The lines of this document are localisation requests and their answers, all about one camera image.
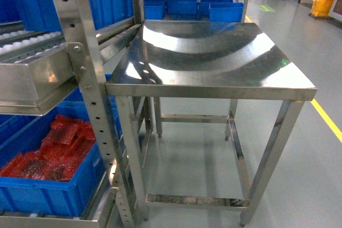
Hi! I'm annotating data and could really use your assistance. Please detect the red bubble wrap bags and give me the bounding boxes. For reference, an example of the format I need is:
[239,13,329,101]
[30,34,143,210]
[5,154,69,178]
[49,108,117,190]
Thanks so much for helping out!
[1,114,96,182]

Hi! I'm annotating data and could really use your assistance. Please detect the stainless steel shelf rack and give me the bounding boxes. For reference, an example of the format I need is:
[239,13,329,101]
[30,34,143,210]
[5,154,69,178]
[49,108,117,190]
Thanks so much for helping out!
[1,0,144,227]

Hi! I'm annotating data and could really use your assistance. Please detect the stainless steel side table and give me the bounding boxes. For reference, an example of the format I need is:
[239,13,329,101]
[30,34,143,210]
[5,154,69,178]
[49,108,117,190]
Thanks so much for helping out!
[106,20,317,227]

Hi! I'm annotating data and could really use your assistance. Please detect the blue bin with red bags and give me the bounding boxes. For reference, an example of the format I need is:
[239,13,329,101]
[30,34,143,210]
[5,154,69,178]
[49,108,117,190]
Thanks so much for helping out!
[1,89,105,217]

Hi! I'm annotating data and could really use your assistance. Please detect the yellow mop bucket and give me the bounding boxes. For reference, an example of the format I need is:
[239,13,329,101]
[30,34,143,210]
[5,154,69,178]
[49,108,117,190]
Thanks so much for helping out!
[309,0,334,18]

